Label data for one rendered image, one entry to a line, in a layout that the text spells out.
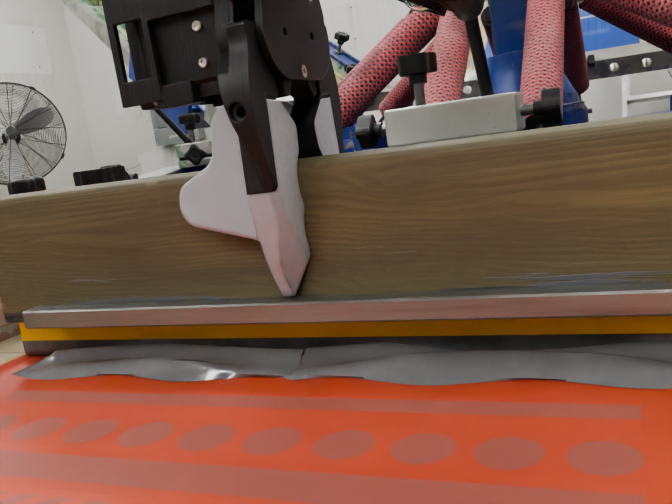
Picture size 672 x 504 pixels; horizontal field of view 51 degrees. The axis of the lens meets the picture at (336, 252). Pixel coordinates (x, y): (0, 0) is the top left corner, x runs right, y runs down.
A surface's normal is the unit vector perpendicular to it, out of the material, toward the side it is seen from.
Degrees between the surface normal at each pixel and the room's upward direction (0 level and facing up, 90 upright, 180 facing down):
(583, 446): 0
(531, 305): 89
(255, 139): 104
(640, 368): 34
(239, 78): 78
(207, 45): 90
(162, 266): 89
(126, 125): 90
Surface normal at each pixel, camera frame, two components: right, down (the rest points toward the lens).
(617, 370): -0.34, -0.68
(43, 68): 0.92, -0.06
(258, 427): -0.14, -0.98
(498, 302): -0.38, 0.19
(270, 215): -0.33, 0.44
